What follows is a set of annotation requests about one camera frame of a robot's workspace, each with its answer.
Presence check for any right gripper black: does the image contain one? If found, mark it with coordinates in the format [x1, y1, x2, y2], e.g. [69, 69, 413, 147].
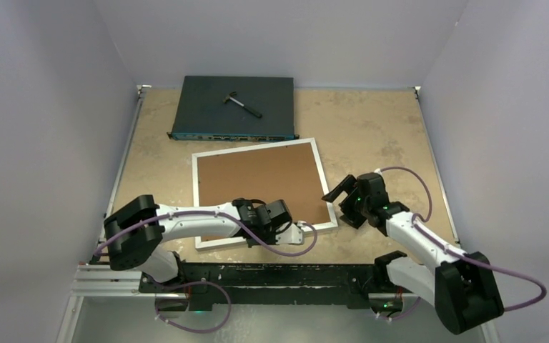
[322, 175, 371, 229]

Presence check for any white picture frame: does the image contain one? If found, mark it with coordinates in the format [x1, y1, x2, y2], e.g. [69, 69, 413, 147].
[191, 137, 340, 252]

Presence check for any brown cardboard backing board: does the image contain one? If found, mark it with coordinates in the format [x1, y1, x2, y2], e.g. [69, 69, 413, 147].
[197, 143, 332, 242]

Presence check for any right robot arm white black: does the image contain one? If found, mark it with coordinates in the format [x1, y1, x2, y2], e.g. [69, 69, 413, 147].
[322, 172, 505, 334]

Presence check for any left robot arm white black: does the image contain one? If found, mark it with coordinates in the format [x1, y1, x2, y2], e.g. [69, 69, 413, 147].
[104, 194, 304, 292]

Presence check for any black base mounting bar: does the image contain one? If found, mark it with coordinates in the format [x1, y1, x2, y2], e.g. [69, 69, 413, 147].
[139, 262, 411, 316]

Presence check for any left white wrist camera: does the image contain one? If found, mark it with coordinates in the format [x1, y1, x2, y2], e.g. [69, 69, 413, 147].
[277, 221, 316, 245]

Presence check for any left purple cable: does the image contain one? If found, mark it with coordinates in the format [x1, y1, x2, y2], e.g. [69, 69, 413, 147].
[93, 210, 319, 334]

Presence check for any dark network switch box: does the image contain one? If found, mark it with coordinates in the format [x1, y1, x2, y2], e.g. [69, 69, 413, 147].
[167, 76, 300, 142]

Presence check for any small black-handled hammer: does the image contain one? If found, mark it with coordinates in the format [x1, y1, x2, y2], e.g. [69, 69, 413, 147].
[222, 91, 263, 119]

